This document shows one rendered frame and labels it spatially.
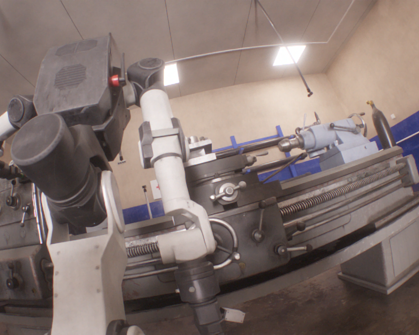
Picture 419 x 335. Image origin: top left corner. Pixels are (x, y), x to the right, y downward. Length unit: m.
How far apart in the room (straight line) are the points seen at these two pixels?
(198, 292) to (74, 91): 0.52
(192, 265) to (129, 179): 4.20
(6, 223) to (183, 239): 1.28
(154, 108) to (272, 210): 0.63
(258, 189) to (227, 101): 4.14
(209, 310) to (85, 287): 0.24
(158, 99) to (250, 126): 4.21
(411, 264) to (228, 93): 4.54
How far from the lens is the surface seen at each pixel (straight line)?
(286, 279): 1.03
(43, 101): 0.60
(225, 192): 0.85
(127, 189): 4.62
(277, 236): 0.99
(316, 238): 1.26
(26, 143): 0.41
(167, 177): 0.53
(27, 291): 1.37
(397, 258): 1.60
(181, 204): 0.51
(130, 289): 1.22
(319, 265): 1.08
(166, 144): 0.57
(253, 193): 0.96
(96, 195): 0.49
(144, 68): 0.74
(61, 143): 0.38
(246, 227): 0.95
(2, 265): 1.49
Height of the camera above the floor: 0.79
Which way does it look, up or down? 12 degrees up
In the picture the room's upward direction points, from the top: 15 degrees counter-clockwise
